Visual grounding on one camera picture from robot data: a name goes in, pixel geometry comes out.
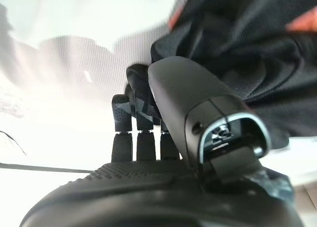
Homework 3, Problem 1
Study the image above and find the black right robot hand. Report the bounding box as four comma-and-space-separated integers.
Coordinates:
19, 56, 306, 227

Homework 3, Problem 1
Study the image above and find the black garment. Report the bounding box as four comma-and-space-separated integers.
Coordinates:
150, 0, 317, 149

